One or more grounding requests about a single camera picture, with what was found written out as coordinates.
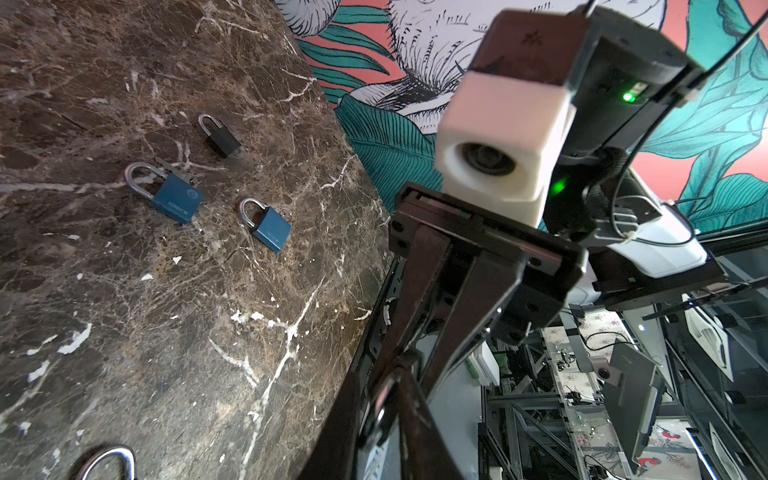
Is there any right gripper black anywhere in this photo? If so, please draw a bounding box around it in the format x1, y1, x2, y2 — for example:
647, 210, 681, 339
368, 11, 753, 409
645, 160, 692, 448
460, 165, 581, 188
368, 183, 588, 398

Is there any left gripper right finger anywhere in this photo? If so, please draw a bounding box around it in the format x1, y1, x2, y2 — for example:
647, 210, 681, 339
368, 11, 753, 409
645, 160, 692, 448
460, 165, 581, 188
393, 368, 463, 480

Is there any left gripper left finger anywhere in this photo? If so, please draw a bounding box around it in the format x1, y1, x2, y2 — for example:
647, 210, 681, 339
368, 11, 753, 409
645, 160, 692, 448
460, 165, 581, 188
298, 372, 361, 480

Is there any blue padlock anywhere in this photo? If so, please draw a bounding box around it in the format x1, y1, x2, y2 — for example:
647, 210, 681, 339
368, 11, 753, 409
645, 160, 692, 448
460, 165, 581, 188
238, 198, 292, 253
74, 445, 138, 480
123, 162, 204, 225

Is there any dark grey padlock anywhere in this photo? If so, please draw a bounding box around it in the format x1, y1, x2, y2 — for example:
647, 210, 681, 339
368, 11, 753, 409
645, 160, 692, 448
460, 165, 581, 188
357, 373, 400, 450

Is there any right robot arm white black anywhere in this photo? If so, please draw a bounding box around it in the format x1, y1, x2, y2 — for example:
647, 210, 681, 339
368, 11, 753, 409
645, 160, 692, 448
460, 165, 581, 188
355, 1, 767, 250

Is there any small black padlock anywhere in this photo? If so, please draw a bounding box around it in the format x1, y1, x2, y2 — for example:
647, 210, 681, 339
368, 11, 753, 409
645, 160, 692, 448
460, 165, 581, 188
198, 113, 241, 158

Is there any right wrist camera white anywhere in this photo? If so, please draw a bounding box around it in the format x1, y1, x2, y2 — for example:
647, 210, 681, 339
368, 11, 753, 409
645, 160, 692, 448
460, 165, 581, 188
435, 10, 599, 227

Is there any right camera black cable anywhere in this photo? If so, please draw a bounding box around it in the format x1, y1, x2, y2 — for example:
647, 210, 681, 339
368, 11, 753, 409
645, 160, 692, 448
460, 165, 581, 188
581, 0, 768, 248

